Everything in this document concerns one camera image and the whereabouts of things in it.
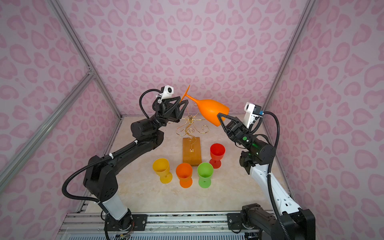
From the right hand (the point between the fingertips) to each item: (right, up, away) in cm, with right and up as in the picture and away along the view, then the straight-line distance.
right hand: (217, 120), depth 51 cm
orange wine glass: (-14, -25, +26) cm, 39 cm away
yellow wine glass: (-27, -24, +31) cm, 47 cm away
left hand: (-12, +5, -3) cm, 14 cm away
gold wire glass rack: (-12, -3, +30) cm, 33 cm away
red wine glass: (+4, -17, +34) cm, 39 cm away
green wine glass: (-3, -25, +28) cm, 38 cm away
